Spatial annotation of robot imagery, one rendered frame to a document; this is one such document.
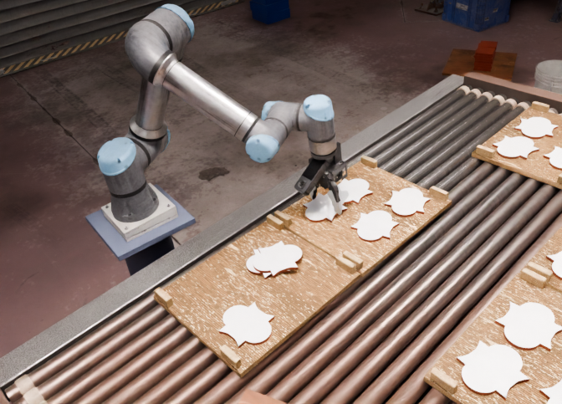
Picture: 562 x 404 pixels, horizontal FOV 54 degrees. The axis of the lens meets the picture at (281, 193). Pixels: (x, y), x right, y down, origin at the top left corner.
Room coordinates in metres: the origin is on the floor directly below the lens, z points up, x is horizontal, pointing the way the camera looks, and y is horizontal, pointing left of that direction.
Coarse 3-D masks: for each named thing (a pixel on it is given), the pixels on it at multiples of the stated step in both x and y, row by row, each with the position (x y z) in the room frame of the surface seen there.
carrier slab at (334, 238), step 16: (352, 176) 1.45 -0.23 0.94; (368, 176) 1.44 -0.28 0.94; (384, 176) 1.43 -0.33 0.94; (320, 192) 1.38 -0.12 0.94; (384, 192) 1.34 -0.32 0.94; (288, 208) 1.31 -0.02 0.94; (304, 208) 1.31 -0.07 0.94; (352, 208) 1.28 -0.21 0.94; (368, 208) 1.27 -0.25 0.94; (384, 208) 1.27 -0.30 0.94; (432, 208) 1.24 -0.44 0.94; (304, 224) 1.23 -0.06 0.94; (320, 224) 1.22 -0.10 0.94; (336, 224) 1.22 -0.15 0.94; (352, 224) 1.21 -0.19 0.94; (400, 224) 1.19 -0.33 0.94; (416, 224) 1.18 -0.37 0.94; (304, 240) 1.17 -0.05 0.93; (320, 240) 1.15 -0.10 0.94; (336, 240) 1.15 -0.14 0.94; (352, 240) 1.14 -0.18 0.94; (384, 240) 1.13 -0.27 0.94; (400, 240) 1.12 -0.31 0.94; (336, 256) 1.08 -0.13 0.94; (368, 256) 1.07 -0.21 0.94; (384, 256) 1.07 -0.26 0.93; (368, 272) 1.02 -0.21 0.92
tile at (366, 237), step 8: (360, 216) 1.23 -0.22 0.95; (368, 216) 1.23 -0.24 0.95; (376, 216) 1.22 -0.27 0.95; (384, 216) 1.22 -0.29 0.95; (360, 224) 1.19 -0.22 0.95; (368, 224) 1.19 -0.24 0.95; (376, 224) 1.19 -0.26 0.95; (384, 224) 1.18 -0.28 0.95; (392, 224) 1.18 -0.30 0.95; (360, 232) 1.16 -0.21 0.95; (368, 232) 1.16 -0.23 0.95; (376, 232) 1.15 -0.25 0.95; (384, 232) 1.15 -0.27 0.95; (368, 240) 1.13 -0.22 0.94; (376, 240) 1.13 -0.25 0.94
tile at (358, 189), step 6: (354, 180) 1.41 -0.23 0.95; (360, 180) 1.41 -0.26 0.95; (342, 186) 1.39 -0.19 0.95; (348, 186) 1.38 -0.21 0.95; (354, 186) 1.38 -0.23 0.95; (360, 186) 1.38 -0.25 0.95; (366, 186) 1.37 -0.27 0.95; (354, 192) 1.35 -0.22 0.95; (360, 192) 1.34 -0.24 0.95; (366, 192) 1.34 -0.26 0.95; (372, 192) 1.34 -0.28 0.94; (348, 198) 1.32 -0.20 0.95; (354, 198) 1.32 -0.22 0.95; (360, 198) 1.32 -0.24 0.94
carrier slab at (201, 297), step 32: (224, 256) 1.13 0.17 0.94; (320, 256) 1.09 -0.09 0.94; (192, 288) 1.02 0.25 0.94; (224, 288) 1.01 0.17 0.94; (256, 288) 1.00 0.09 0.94; (288, 288) 0.99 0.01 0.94; (320, 288) 0.97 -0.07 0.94; (192, 320) 0.91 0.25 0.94; (288, 320) 0.88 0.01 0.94; (256, 352) 0.80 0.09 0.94
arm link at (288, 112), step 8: (272, 104) 1.33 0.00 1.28; (280, 104) 1.33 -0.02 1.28; (288, 104) 1.32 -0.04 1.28; (296, 104) 1.32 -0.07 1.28; (264, 112) 1.32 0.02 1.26; (272, 112) 1.29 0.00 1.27; (280, 112) 1.28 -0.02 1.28; (288, 112) 1.29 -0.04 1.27; (296, 112) 1.29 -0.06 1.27; (288, 120) 1.27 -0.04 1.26; (296, 120) 1.27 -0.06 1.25; (288, 128) 1.25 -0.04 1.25; (296, 128) 1.28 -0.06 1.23
